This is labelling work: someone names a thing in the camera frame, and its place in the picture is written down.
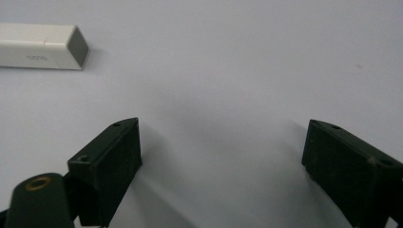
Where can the white rectangular box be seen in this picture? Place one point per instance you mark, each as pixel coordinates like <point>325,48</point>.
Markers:
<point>41,47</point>

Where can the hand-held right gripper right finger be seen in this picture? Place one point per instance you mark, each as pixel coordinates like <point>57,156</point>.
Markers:
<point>348,171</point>

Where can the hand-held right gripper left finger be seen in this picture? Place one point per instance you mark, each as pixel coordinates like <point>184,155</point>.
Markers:
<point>107,171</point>

